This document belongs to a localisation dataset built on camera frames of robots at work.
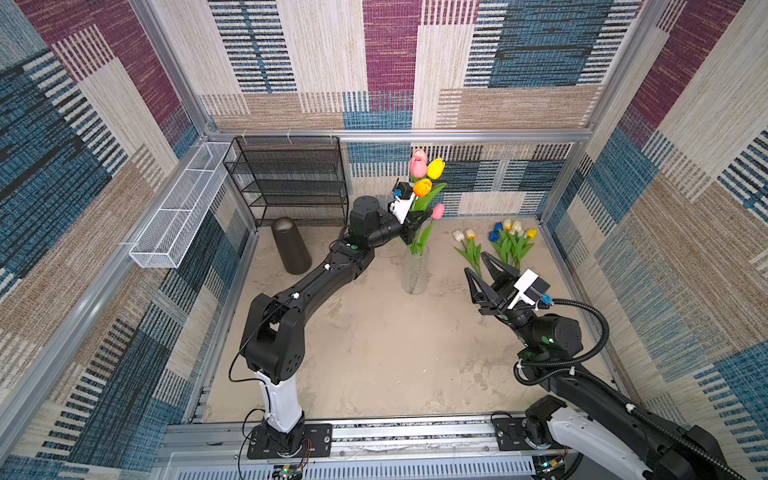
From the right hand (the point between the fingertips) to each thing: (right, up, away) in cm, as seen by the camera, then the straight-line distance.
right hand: (473, 262), depth 62 cm
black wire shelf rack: (-50, +28, +46) cm, 74 cm away
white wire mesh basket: (-70, +4, +7) cm, 70 cm away
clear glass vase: (-9, -3, +30) cm, 31 cm away
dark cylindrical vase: (-47, +2, +35) cm, 59 cm away
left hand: (-6, +13, +14) cm, 20 cm away
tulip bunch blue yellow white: (+27, +5, +46) cm, 54 cm away
